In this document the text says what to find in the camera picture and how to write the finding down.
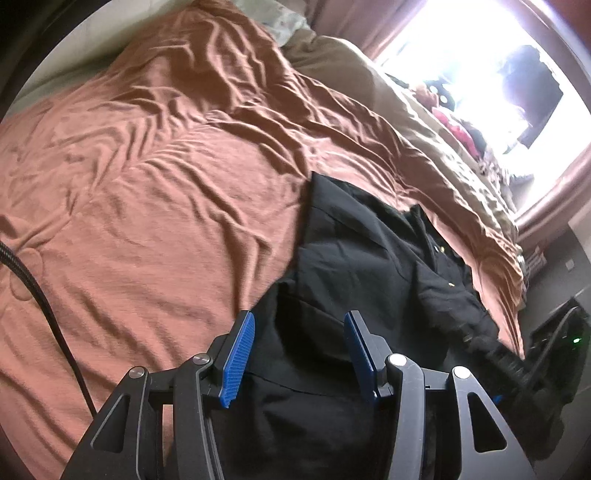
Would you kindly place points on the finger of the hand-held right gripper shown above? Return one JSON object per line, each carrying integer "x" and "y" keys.
{"x": 485, "y": 350}

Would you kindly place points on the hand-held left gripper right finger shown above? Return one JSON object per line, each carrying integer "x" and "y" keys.
{"x": 359, "y": 353}

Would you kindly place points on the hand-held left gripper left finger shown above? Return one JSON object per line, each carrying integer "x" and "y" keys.
{"x": 238, "y": 364}

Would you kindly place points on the black jacket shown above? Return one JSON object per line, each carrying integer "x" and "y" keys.
{"x": 351, "y": 258}

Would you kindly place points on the colourful clothes pile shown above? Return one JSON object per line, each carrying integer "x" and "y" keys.
{"x": 461, "y": 129}

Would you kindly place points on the pink blanket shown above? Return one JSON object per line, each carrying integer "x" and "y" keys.
{"x": 152, "y": 194}

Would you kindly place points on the dark rectangular object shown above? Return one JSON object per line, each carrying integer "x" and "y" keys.
{"x": 531, "y": 92}

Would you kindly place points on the beige duvet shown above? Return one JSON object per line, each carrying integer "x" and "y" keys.
{"x": 369, "y": 87}

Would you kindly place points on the floral pillow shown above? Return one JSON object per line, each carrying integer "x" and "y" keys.
{"x": 277, "y": 16}

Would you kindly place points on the white wall socket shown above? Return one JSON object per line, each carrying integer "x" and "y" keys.
{"x": 571, "y": 264}

